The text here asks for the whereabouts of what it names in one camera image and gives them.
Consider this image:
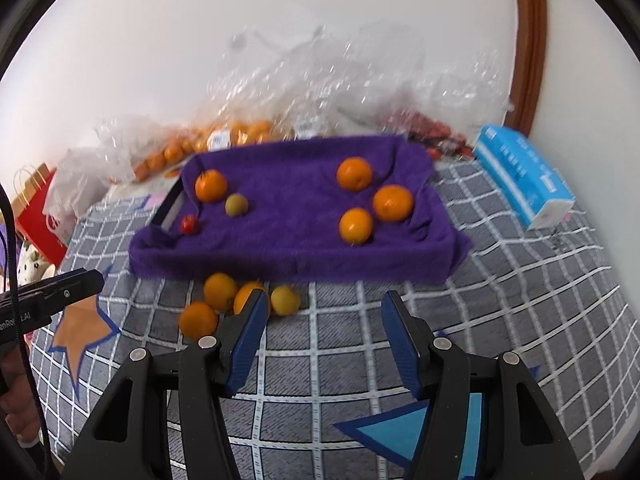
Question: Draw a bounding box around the clear plastic bag of tomatoes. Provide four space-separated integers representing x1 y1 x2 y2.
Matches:
340 22 516 161

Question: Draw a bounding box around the purple towel covered tray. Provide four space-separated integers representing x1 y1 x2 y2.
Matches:
128 135 473 286

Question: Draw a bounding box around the white plastic bag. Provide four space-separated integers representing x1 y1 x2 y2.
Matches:
42 147 133 246

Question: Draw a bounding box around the wooden door frame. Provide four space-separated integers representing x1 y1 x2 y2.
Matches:
505 0 547 136

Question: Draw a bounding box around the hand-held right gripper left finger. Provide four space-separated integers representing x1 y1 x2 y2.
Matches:
60 290 270 480

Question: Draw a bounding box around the small yellow-green citrus fruit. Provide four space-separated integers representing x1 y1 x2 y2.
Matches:
224 193 249 218

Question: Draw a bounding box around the red paper bag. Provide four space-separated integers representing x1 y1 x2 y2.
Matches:
15 170 68 268

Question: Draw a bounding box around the clear plastic bag of oranges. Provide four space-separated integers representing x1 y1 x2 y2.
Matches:
192 25 346 153
95 115 201 186

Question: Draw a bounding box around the large orange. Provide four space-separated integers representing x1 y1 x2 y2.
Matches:
372 185 415 223

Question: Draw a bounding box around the orange with green stem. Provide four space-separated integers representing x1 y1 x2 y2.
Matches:
194 169 228 204

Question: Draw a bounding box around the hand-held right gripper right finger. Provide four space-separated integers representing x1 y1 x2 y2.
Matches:
381 290 586 480

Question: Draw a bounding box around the blue tissue pack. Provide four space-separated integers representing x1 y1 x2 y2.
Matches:
472 125 576 231

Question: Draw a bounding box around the brown paper bag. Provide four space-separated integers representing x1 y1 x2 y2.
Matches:
11 162 56 211

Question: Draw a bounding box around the floral cloth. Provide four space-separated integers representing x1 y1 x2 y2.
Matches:
15 239 57 281

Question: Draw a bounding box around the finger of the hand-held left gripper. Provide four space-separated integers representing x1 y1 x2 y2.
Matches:
0 268 105 308

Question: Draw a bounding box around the yellow citrus fruit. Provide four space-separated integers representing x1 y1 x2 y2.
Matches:
270 285 302 317

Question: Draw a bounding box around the grey checked star blanket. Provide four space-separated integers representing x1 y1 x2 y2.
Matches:
27 157 628 480

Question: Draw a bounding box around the white pink printed sheet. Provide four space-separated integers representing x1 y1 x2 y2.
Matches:
107 180 178 211

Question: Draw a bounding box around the person's left hand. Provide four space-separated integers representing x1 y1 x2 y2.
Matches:
0 357 43 443

